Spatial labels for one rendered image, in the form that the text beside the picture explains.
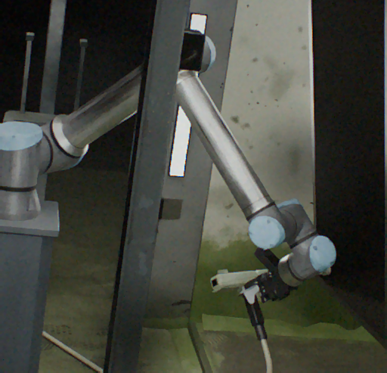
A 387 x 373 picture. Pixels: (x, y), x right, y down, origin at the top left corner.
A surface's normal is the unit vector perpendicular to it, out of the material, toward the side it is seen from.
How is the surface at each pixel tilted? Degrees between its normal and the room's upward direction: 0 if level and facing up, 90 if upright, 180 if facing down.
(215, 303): 90
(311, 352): 0
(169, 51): 90
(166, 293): 90
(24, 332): 90
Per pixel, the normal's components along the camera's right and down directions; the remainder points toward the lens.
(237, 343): 0.14, -0.96
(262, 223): -0.45, 0.22
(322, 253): 0.58, -0.35
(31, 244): 0.15, 0.26
